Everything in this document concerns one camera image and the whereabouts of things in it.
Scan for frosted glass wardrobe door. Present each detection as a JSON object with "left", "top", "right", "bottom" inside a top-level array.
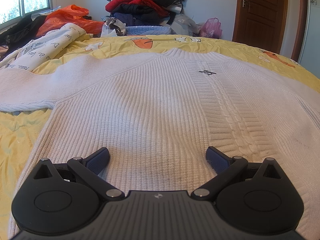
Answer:
[{"left": 299, "top": 0, "right": 319, "bottom": 77}]

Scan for light blue knit blanket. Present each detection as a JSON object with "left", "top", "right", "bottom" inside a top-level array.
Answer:
[{"left": 126, "top": 25, "right": 175, "bottom": 36}]

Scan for orange plastic bag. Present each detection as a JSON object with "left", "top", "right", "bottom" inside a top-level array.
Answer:
[{"left": 36, "top": 4, "right": 104, "bottom": 37}]

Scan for yellow carrot print bedspread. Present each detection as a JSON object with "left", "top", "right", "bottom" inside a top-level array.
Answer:
[{"left": 1, "top": 34, "right": 319, "bottom": 239}]

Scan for brown wooden door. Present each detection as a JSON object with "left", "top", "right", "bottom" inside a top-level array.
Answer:
[{"left": 233, "top": 0, "right": 288, "bottom": 54}]

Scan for navy garment on pile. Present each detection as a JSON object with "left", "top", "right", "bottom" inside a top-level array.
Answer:
[{"left": 111, "top": 4, "right": 168, "bottom": 26}]

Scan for white knit sweater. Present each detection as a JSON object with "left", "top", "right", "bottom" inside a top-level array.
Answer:
[{"left": 1, "top": 48, "right": 319, "bottom": 239}]

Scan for pink plastic bag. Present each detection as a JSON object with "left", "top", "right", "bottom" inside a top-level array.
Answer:
[{"left": 200, "top": 18, "right": 222, "bottom": 39}]

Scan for grey patterned plastic bag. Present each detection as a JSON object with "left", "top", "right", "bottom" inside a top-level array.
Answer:
[{"left": 100, "top": 17, "right": 126, "bottom": 37}]

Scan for white script print quilt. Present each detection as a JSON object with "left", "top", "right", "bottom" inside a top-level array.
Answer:
[{"left": 1, "top": 23, "right": 86, "bottom": 72}]

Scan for black clothes by window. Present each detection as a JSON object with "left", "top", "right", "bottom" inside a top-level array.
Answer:
[{"left": 1, "top": 14, "right": 46, "bottom": 46}]

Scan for red garment on pile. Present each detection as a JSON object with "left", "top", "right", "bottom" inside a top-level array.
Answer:
[{"left": 105, "top": 0, "right": 169, "bottom": 18}]

